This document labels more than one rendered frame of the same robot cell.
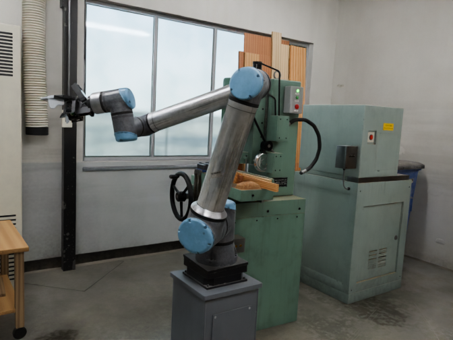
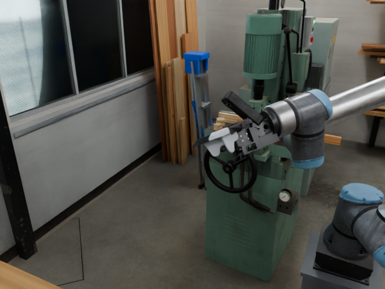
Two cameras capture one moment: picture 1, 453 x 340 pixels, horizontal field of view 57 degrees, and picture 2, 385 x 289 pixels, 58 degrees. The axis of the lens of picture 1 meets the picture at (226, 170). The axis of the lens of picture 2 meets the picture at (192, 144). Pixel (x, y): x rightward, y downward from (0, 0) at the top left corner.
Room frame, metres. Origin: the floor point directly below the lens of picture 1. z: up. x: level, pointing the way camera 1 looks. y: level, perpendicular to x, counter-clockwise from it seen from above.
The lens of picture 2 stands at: (1.13, 1.15, 1.61)
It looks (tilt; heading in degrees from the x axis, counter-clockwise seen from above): 24 degrees down; 331
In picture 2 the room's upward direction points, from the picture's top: straight up
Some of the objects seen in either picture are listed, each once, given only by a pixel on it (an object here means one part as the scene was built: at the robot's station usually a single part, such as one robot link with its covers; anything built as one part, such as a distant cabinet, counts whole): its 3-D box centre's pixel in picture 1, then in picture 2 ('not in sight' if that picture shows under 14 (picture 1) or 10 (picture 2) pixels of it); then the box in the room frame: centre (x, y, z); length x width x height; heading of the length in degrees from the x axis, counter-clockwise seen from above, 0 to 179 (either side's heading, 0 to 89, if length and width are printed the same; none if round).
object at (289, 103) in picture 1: (293, 100); (306, 31); (2.59, -0.39, 1.40); 0.10 x 0.06 x 0.16; 121
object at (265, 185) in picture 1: (247, 180); (285, 131); (2.40, -0.13, 0.92); 0.56 x 0.02 x 0.04; 31
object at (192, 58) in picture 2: not in sight; (201, 122); (3.51, -0.26, 0.58); 0.27 x 0.25 x 1.16; 34
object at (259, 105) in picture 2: (236, 158); (258, 105); (2.55, -0.06, 1.03); 0.14 x 0.07 x 0.09; 121
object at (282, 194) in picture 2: not in sight; (285, 196); (2.21, 0.01, 0.65); 0.06 x 0.04 x 0.08; 31
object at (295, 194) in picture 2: (232, 244); (287, 201); (2.25, -0.05, 0.58); 0.12 x 0.08 x 0.08; 121
